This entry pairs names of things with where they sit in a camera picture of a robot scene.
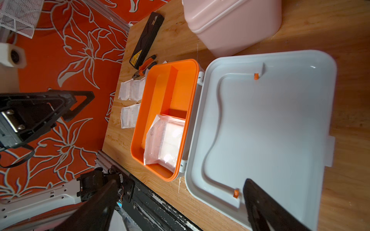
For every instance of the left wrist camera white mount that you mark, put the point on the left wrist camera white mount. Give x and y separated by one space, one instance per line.
13 56

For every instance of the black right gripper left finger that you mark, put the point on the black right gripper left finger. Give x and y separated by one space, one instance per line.
96 213

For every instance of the black tool case yellow label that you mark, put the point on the black tool case yellow label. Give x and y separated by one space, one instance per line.
146 39

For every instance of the white wire mesh basket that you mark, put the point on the white wire mesh basket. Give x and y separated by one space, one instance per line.
21 16

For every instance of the grey first aid box orange handle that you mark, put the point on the grey first aid box orange handle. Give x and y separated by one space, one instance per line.
264 117

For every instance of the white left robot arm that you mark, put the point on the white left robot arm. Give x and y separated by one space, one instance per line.
79 190

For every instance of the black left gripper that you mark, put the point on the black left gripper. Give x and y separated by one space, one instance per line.
27 116

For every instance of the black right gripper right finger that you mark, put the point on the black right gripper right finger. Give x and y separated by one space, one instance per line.
266 214

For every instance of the orange black pliers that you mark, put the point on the orange black pliers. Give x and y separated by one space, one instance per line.
147 64

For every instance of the pink first aid box white handle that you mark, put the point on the pink first aid box white handle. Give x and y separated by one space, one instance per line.
228 27

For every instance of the aluminium left side rail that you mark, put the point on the aluminium left side rail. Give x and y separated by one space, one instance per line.
109 14

